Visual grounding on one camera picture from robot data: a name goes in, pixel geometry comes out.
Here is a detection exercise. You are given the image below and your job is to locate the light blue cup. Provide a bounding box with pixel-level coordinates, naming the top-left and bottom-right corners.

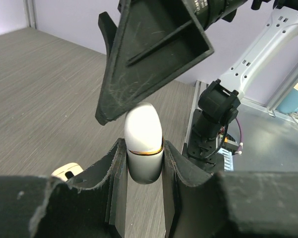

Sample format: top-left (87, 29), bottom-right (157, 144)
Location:
top-left (276, 83), bottom-right (298, 114)

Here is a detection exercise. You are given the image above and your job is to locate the white slotted cable duct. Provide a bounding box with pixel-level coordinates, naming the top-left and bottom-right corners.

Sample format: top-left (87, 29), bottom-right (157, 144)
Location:
top-left (218, 148), bottom-right (235, 172)

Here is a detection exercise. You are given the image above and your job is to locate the white earbud charging case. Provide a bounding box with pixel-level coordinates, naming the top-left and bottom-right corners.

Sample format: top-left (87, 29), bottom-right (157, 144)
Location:
top-left (124, 103), bottom-right (164, 184)

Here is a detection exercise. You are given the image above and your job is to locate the beige earbud charging case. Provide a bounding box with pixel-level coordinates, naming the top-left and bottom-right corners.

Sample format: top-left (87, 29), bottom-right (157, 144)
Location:
top-left (51, 162), bottom-right (83, 182)

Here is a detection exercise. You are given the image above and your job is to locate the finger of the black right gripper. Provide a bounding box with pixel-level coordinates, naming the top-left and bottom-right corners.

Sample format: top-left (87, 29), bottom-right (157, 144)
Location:
top-left (98, 12), bottom-right (117, 54)

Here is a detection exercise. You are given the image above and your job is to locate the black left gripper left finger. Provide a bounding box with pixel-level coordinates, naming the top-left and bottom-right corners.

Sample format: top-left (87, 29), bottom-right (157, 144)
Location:
top-left (0, 138), bottom-right (128, 238)

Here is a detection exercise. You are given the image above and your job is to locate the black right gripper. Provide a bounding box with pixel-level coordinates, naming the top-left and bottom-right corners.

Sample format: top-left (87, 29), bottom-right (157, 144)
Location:
top-left (95, 0), bottom-right (238, 125)

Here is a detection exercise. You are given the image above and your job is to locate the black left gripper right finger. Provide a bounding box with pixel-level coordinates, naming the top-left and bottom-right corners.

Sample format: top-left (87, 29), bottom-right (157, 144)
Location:
top-left (162, 141), bottom-right (298, 238)

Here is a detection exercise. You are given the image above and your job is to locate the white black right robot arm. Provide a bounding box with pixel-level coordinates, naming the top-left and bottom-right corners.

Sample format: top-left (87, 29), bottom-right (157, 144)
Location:
top-left (95, 0), bottom-right (298, 174)

